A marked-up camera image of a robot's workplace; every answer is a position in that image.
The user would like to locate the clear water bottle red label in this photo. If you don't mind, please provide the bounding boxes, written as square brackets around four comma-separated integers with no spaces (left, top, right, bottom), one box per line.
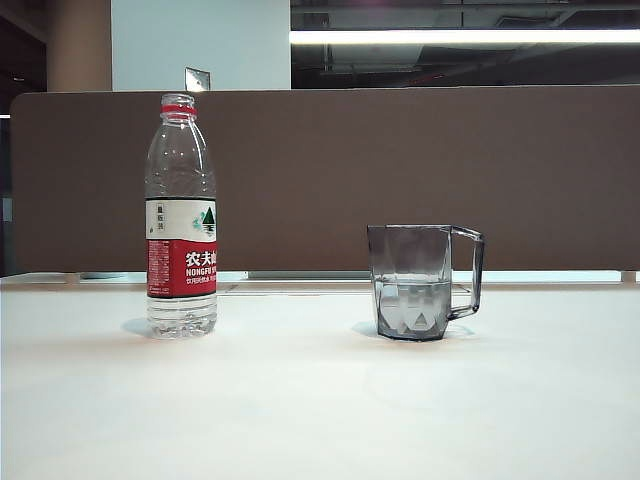
[144,92,219,342]

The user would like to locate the brown desk partition panel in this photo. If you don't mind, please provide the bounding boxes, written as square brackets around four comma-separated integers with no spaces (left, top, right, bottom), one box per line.
[9,88,640,275]

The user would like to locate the white ceiling light strip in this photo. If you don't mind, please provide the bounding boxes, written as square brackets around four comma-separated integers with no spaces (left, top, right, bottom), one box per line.
[288,28,640,46]

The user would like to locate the beige round column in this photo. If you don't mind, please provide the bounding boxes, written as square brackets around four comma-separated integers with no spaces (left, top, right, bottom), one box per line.
[45,0,113,93]

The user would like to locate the aluminium partition base rail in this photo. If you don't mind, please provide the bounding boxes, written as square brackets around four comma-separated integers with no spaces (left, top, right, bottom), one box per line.
[79,269,621,281]

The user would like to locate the smoky transparent handled cup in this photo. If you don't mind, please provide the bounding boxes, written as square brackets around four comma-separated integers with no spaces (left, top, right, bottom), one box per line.
[366,223,485,344]

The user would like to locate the small metal wall plate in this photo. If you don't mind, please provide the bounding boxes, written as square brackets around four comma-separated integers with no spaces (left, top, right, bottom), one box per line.
[184,66,212,93]

